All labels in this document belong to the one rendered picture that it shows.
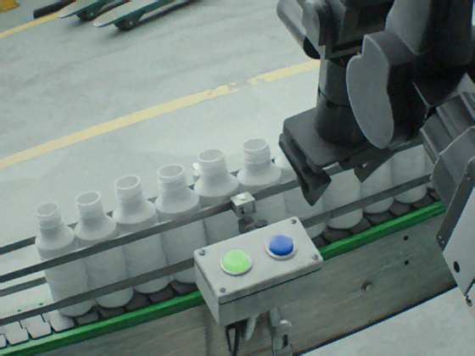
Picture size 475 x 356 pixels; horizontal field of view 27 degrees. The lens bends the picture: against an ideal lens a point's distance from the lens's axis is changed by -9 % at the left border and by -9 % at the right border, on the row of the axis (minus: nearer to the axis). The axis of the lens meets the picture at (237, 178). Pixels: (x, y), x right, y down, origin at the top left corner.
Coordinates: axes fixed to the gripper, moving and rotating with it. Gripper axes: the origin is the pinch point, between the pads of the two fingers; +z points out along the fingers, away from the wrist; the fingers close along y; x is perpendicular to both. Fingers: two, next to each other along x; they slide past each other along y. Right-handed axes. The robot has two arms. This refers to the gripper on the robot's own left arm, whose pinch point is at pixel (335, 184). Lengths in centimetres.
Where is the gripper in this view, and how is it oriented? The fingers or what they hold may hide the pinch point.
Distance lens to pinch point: 107.1
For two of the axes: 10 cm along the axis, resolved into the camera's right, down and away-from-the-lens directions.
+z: -0.2, 6.3, 7.7
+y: -8.7, 3.7, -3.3
